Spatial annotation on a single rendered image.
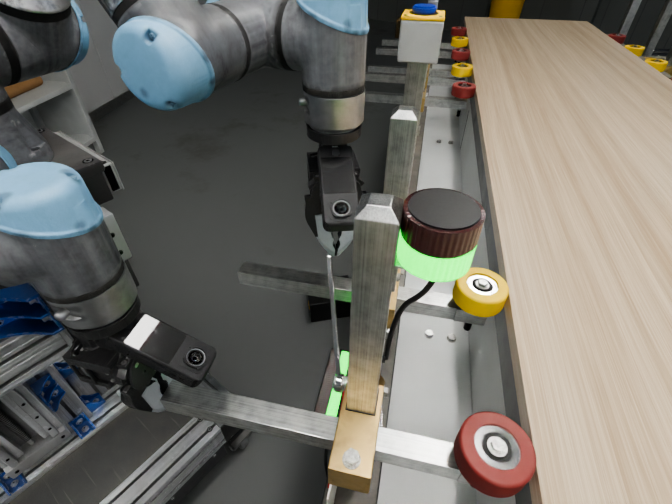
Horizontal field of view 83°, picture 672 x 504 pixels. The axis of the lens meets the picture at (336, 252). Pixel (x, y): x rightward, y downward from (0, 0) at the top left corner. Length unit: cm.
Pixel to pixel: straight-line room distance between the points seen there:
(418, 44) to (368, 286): 50
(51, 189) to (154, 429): 104
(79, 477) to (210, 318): 75
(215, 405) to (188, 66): 40
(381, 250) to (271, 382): 129
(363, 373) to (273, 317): 133
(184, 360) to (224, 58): 32
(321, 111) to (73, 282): 31
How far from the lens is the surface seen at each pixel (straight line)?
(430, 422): 81
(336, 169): 49
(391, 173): 55
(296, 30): 46
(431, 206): 29
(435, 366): 87
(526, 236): 78
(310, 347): 163
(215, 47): 41
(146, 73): 39
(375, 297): 34
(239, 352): 166
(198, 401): 56
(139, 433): 135
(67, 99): 348
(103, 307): 43
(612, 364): 63
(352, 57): 46
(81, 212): 38
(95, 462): 137
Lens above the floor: 133
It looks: 41 degrees down
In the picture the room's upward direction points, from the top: straight up
